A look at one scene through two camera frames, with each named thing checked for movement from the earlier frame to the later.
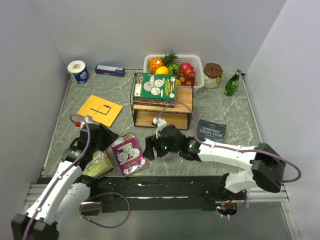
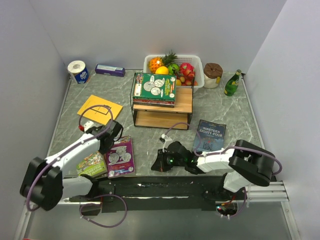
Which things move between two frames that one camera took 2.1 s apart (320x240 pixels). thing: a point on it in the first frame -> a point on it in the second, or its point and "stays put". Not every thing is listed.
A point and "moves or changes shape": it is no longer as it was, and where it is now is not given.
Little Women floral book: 169,104 stays put
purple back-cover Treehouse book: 128,154 moves or changes shape
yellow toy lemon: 178,82 stays put
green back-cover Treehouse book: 154,87 stays put
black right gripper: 150,141 -> 160,165
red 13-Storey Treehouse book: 162,101 stays put
